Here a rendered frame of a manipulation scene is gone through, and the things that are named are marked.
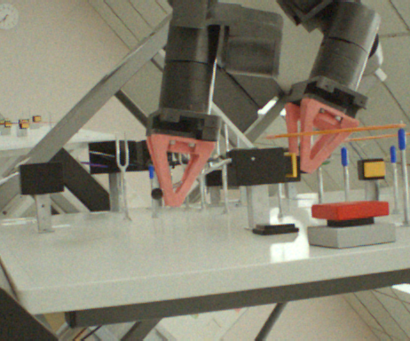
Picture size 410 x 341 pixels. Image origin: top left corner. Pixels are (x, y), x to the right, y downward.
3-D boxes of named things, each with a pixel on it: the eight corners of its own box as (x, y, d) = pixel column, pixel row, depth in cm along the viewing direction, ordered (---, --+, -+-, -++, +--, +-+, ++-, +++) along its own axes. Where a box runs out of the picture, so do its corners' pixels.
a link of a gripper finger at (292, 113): (313, 182, 91) (340, 109, 91) (336, 183, 84) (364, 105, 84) (263, 161, 89) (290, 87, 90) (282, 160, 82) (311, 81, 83)
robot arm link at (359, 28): (335, -12, 85) (382, 0, 83) (342, 11, 92) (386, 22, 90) (315, 41, 85) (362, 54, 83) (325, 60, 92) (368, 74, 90)
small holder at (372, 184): (378, 202, 121) (375, 158, 121) (390, 205, 112) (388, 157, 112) (350, 205, 121) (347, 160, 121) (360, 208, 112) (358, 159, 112)
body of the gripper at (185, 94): (200, 138, 89) (208, 75, 89) (221, 133, 79) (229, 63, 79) (145, 130, 87) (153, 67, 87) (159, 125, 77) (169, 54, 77)
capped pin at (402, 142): (397, 226, 77) (390, 121, 76) (406, 225, 77) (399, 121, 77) (407, 226, 75) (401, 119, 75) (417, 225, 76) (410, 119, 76)
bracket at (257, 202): (243, 229, 87) (240, 186, 87) (264, 227, 88) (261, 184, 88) (255, 232, 83) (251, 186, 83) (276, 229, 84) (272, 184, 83)
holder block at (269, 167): (227, 186, 87) (224, 151, 86) (274, 183, 88) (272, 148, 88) (237, 186, 83) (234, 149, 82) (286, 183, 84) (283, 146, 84)
